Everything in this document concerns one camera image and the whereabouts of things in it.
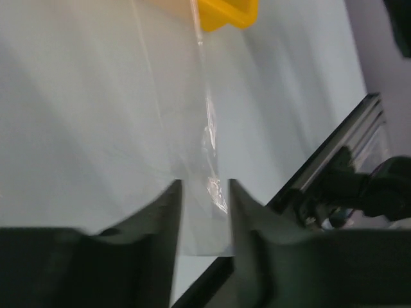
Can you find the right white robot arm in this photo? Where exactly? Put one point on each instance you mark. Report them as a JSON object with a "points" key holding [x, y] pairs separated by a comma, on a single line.
{"points": [[338, 186]]}

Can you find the clear zip top bag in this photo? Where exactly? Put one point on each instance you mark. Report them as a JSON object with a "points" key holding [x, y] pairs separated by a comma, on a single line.
{"points": [[173, 47]]}

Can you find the yellow plastic tray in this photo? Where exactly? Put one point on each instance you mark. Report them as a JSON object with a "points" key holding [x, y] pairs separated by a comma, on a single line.
{"points": [[217, 13]]}

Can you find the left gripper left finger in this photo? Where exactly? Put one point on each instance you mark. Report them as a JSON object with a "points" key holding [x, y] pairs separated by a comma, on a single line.
{"points": [[129, 264]]}

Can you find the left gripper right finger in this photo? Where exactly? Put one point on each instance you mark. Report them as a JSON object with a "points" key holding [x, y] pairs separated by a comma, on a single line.
{"points": [[278, 264]]}

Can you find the aluminium front rail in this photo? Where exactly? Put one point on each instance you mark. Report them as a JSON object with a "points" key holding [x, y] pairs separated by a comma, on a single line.
{"points": [[354, 132]]}

